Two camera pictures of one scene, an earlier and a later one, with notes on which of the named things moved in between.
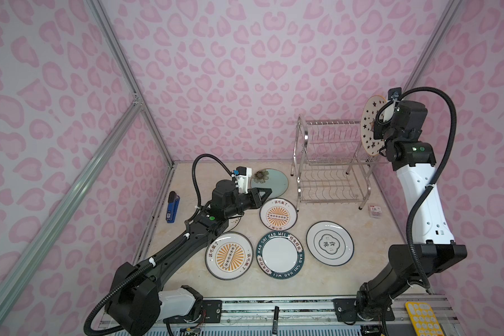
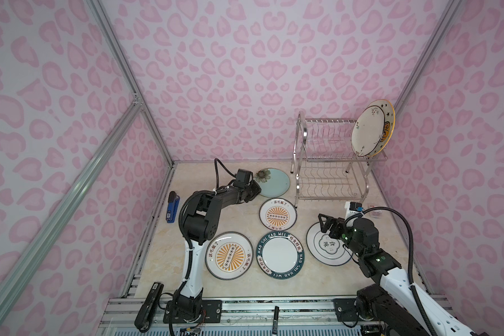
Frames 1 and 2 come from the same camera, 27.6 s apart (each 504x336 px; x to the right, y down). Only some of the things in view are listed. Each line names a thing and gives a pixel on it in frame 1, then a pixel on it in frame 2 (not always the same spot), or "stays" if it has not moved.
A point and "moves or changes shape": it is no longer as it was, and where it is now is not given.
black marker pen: [276, 320] stays
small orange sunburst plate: [278, 214] stays
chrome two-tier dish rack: [330, 164] stays
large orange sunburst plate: [229, 255] stays
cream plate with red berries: [232, 223] → [367, 131]
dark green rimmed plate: [280, 255] stays
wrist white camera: [395, 94] → [353, 208]
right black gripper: [379, 129] → [338, 225]
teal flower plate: [271, 179] stays
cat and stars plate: [370, 145] moves or changes shape
